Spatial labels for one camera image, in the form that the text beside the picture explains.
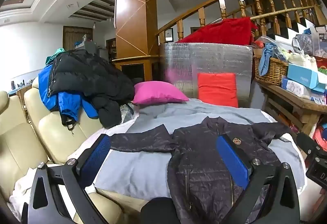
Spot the grey blanket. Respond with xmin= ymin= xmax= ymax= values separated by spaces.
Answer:
xmin=93 ymin=98 xmax=306 ymax=200

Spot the white sheet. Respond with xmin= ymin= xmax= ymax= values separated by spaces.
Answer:
xmin=68 ymin=109 xmax=307 ymax=189

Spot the wooden table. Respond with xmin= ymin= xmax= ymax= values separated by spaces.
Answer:
xmin=255 ymin=77 xmax=327 ymax=138

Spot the red bag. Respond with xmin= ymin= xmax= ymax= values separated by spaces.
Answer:
xmin=312 ymin=124 xmax=327 ymax=153

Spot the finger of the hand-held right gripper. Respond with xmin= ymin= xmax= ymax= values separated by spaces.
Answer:
xmin=296 ymin=132 xmax=322 ymax=157

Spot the dark quilted jacket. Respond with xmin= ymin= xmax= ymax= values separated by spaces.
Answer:
xmin=110 ymin=116 xmax=297 ymax=224

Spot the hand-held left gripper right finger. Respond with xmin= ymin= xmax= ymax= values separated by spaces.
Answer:
xmin=216 ymin=134 xmax=300 ymax=224

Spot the cream cloth bundle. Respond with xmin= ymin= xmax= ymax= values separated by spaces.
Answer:
xmin=288 ymin=52 xmax=318 ymax=72

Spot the light blue cloth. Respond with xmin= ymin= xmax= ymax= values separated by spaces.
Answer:
xmin=259 ymin=42 xmax=279 ymax=76

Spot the crumpled clear plastic wrap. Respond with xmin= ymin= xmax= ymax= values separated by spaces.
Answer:
xmin=120 ymin=103 xmax=140 ymax=123

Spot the red pillow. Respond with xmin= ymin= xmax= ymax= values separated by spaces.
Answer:
xmin=197 ymin=73 xmax=239 ymax=108

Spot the clear plastic bag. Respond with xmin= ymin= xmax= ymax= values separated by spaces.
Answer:
xmin=292 ymin=34 xmax=327 ymax=58

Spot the silver foil board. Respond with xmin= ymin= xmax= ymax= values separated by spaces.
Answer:
xmin=160 ymin=43 xmax=254 ymax=108

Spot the red blanket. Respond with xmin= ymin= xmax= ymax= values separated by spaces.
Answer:
xmin=176 ymin=17 xmax=258 ymax=46

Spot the pink pillow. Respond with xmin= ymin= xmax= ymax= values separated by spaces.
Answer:
xmin=131 ymin=81 xmax=190 ymax=105

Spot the white patterned box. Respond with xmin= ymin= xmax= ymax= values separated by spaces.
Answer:
xmin=281 ymin=78 xmax=318 ymax=100

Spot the teal cloth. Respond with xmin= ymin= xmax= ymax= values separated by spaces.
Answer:
xmin=46 ymin=48 xmax=65 ymax=65

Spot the black puffer jacket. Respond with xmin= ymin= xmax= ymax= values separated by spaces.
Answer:
xmin=48 ymin=49 xmax=136 ymax=129

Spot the wicker basket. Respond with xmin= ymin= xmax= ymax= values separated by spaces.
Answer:
xmin=253 ymin=55 xmax=289 ymax=86

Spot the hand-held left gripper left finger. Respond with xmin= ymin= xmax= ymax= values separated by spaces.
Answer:
xmin=22 ymin=134 xmax=111 ymax=224

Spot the wooden pillar cabinet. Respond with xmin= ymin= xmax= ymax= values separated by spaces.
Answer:
xmin=112 ymin=0 xmax=160 ymax=84

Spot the blue cardboard box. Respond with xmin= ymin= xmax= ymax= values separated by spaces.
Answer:
xmin=287 ymin=64 xmax=327 ymax=93

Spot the cream leather sofa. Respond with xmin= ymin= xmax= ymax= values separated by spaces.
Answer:
xmin=0 ymin=78 xmax=143 ymax=224

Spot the blue jacket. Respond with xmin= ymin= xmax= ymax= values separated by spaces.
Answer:
xmin=38 ymin=62 xmax=99 ymax=127

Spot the wooden stair railing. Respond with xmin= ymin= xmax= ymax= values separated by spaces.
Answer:
xmin=156 ymin=0 xmax=323 ymax=44

